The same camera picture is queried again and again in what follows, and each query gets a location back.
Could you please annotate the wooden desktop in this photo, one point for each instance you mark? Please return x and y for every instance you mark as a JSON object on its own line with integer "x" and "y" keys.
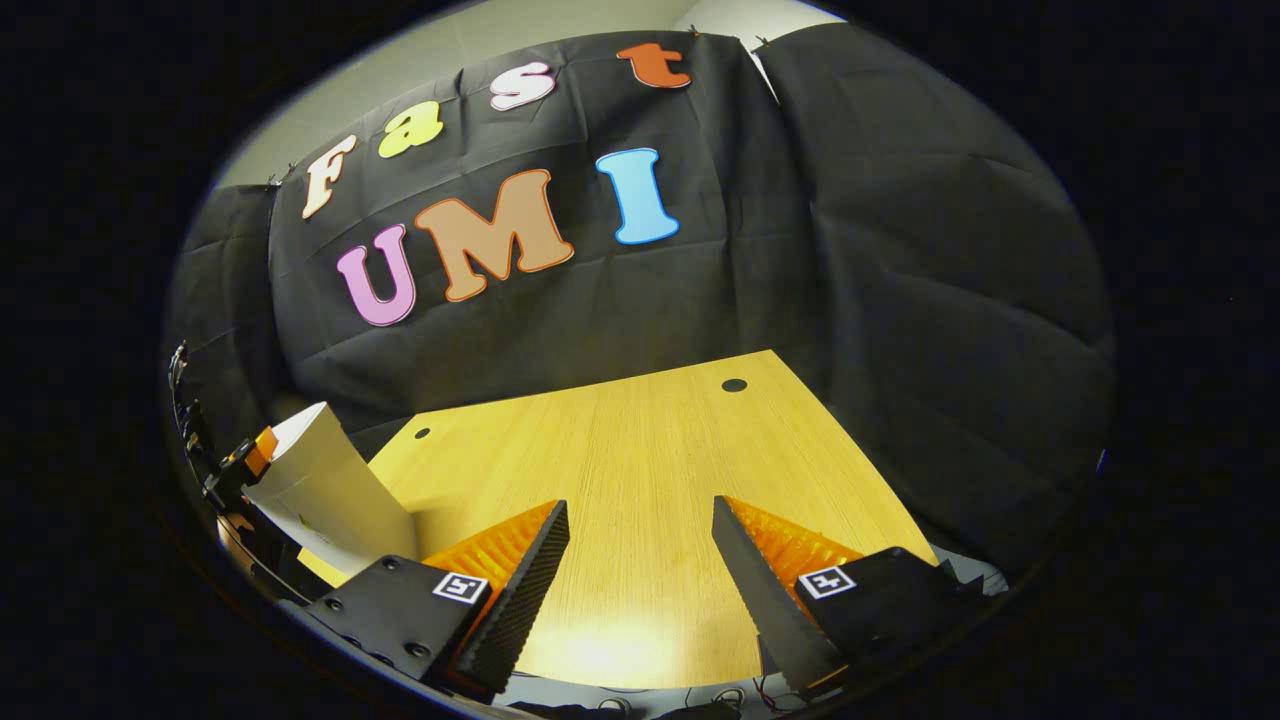
{"x": 620, "y": 470}

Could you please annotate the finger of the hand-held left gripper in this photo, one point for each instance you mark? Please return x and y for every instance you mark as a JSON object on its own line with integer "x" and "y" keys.
{"x": 263, "y": 450}

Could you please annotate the white desktop garbage bin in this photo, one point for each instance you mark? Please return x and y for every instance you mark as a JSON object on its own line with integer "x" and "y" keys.
{"x": 330, "y": 500}

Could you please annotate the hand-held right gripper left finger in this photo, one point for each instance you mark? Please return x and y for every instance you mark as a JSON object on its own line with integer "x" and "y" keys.
{"x": 520, "y": 610}

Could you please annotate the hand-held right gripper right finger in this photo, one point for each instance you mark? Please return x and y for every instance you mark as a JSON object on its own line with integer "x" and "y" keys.
{"x": 765, "y": 600}

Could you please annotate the black backdrop cloth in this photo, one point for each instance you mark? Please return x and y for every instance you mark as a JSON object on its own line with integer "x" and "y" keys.
{"x": 700, "y": 300}

